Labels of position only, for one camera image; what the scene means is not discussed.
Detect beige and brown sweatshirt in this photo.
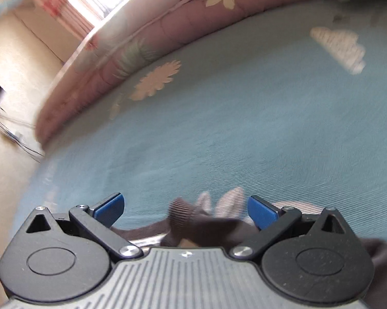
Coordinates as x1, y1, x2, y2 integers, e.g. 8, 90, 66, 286
110, 198, 387, 264

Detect pink patterned curtain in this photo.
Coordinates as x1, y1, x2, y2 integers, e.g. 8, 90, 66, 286
14, 0, 100, 39

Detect black wall cables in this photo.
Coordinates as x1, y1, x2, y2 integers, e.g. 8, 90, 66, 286
0, 103, 45, 163

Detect bed with teal printed sheet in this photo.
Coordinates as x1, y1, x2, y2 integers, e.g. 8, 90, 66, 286
13, 0, 387, 309

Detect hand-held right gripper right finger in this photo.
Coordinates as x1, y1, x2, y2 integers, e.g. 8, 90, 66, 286
229, 195, 353, 261

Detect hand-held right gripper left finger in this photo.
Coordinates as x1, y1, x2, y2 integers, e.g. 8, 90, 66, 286
26, 192, 144, 262

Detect folded pink floral quilt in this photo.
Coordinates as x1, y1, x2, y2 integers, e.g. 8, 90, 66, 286
35, 0, 339, 145

